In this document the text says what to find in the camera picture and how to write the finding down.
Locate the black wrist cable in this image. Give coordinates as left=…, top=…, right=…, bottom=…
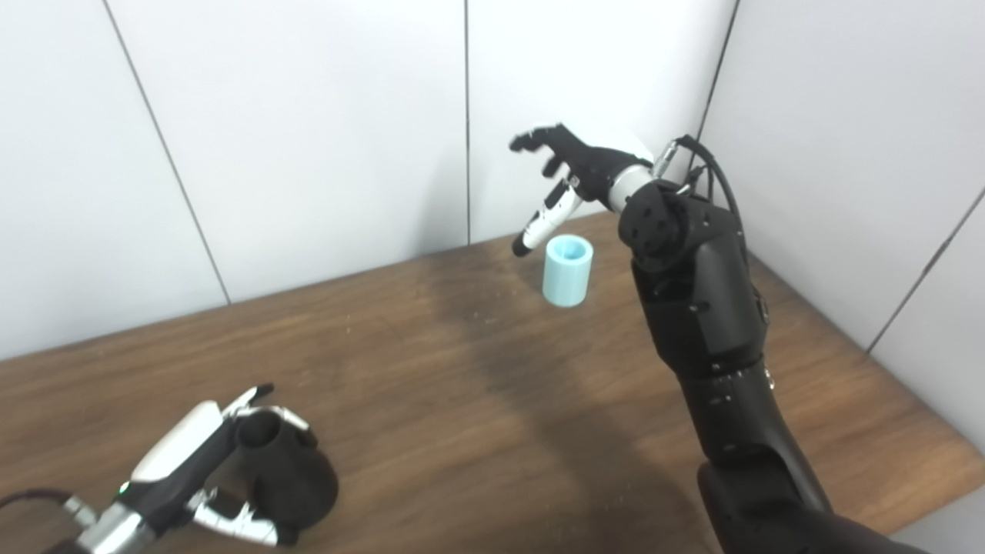
left=0, top=487, right=97, bottom=529
left=653, top=135, right=749, bottom=255

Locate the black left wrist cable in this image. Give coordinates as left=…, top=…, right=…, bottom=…
left=0, top=487, right=97, bottom=529

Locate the light-blue short hose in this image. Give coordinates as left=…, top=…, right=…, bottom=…
left=542, top=235, right=595, bottom=309

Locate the black funnel-shaped nozzle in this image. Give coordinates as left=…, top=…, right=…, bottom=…
left=233, top=410, right=339, bottom=532

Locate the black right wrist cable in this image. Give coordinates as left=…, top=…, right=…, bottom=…
left=653, top=135, right=749, bottom=255

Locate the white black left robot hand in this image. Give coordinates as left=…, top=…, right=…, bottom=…
left=112, top=383, right=320, bottom=549

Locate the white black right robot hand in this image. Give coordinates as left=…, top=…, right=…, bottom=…
left=508, top=123, right=655, bottom=258

